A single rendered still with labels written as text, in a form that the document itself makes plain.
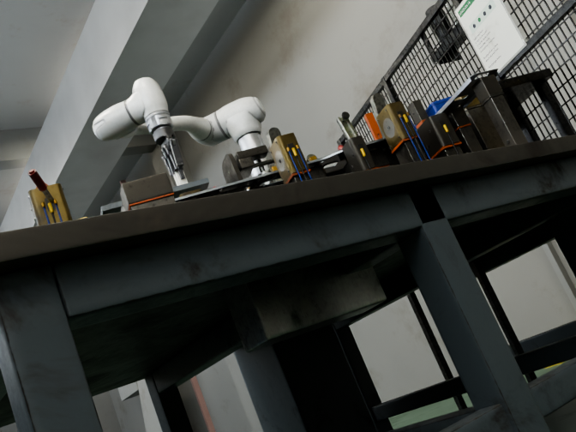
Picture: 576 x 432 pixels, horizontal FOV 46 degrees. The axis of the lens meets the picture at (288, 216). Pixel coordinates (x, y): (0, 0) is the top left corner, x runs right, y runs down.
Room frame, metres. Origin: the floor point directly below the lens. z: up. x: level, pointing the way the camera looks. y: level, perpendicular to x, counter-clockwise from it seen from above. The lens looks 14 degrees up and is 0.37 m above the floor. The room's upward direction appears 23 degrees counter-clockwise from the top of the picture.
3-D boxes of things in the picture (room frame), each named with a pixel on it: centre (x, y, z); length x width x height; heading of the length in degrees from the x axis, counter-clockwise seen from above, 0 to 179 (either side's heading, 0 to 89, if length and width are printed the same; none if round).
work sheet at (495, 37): (2.24, -0.92, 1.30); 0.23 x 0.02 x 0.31; 22
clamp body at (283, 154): (1.79, -0.07, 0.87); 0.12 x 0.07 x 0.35; 22
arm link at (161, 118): (2.21, 0.29, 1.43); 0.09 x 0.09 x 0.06
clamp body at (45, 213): (1.53, 0.53, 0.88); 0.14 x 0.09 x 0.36; 22
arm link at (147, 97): (2.21, 0.31, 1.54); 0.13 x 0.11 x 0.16; 79
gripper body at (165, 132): (2.20, 0.29, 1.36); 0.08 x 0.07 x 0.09; 32
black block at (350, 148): (1.87, -0.26, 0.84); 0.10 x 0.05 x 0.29; 22
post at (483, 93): (1.82, -0.66, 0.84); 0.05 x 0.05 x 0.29; 22
